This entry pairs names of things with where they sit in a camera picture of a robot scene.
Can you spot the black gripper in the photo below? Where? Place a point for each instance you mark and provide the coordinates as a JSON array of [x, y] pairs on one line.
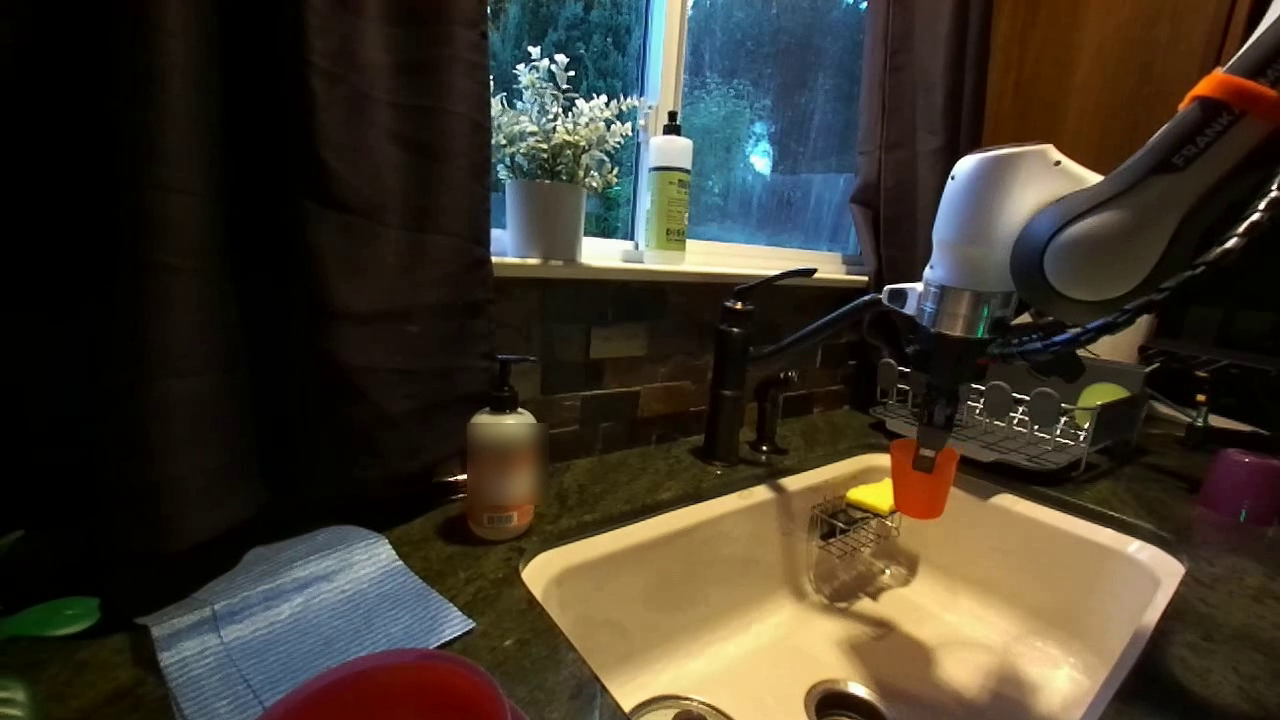
[[941, 366]]

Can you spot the orange plastic cup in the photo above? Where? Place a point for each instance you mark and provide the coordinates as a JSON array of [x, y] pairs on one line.
[[920, 494]]

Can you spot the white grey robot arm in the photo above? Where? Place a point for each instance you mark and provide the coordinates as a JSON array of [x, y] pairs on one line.
[[1039, 255]]

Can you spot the green plastic cup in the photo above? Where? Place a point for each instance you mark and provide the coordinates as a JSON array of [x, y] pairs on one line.
[[1099, 395]]

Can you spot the white kitchen sink basin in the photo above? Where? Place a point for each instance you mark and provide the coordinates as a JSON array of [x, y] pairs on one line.
[[1008, 612]]

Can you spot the purple plastic cup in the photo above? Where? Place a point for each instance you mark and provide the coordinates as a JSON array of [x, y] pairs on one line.
[[1243, 486]]

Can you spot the metal sink drain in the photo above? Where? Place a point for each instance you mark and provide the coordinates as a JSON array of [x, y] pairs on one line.
[[843, 703]]

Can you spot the yellow sponge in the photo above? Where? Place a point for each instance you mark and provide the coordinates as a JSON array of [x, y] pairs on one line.
[[874, 496]]

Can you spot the dark bronze faucet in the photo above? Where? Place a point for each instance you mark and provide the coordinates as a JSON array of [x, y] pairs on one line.
[[738, 353]]

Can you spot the green dish soap bottle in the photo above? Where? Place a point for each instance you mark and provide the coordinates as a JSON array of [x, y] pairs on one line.
[[664, 188]]

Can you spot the glass pot lid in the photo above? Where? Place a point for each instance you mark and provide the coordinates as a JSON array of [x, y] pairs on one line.
[[674, 704]]

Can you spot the white potted plant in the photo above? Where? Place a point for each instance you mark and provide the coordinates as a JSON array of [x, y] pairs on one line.
[[555, 145]]

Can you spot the soap pump bottle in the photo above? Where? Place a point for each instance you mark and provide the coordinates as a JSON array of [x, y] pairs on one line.
[[501, 460]]

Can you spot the blue dish cloth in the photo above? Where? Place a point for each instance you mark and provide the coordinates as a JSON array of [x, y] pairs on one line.
[[291, 612]]

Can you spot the red plastic bowl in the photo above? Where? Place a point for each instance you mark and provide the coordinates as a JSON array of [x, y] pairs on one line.
[[399, 687]]

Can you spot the dark window curtain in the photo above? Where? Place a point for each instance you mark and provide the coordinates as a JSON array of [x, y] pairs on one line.
[[243, 259]]

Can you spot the green plastic lid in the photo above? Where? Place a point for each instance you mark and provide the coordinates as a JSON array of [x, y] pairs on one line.
[[48, 617]]

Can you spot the metal wire drying rack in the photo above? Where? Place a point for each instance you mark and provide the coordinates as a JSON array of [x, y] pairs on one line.
[[1024, 416]]

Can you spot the wire sponge caddy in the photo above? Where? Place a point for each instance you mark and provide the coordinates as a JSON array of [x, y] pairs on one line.
[[855, 553]]

